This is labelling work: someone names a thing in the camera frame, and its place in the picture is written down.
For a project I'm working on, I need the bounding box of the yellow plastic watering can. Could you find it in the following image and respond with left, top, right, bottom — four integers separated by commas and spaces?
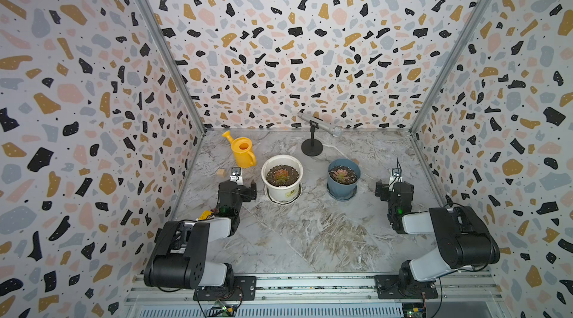
222, 131, 257, 169

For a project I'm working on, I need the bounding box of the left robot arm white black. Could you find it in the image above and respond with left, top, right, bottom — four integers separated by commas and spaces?
143, 180, 257, 296

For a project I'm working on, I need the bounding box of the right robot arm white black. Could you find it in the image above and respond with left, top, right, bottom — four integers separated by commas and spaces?
375, 180, 501, 299

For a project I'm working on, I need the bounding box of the pink succulent in blue pot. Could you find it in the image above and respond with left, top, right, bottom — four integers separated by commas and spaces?
331, 166, 355, 185

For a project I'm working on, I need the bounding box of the yellow red toy car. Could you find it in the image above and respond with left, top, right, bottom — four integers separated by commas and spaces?
198, 211, 214, 221

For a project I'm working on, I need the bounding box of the white saucer under white pot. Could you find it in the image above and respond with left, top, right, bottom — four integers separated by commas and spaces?
266, 185, 302, 205

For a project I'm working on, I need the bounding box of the blue saucer under blue pot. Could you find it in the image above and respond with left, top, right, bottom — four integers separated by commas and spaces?
328, 187, 358, 202

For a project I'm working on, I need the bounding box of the white plant pot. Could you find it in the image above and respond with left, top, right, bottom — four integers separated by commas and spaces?
261, 155, 304, 205

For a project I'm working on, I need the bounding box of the blue plant pot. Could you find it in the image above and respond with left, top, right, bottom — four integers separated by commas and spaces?
328, 158, 361, 202

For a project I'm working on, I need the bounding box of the microphone on black stand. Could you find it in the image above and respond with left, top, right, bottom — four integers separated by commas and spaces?
297, 110, 343, 157

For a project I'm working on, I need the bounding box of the right green circuit board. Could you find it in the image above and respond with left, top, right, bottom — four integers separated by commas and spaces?
402, 303, 426, 318

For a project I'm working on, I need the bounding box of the green circuit board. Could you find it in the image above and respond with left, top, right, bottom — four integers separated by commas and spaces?
402, 303, 426, 318
205, 300, 241, 317

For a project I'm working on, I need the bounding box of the left green circuit board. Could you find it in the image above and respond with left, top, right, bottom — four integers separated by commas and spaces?
205, 300, 241, 317

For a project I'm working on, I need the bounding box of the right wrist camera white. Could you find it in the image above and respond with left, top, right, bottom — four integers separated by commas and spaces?
389, 167, 402, 187

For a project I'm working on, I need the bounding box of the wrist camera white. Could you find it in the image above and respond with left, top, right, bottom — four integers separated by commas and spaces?
229, 167, 243, 185
389, 167, 402, 187

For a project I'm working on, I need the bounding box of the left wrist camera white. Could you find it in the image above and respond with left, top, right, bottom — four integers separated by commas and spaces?
229, 167, 243, 185

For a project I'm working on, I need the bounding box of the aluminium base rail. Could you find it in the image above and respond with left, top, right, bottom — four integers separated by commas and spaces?
119, 271, 512, 317

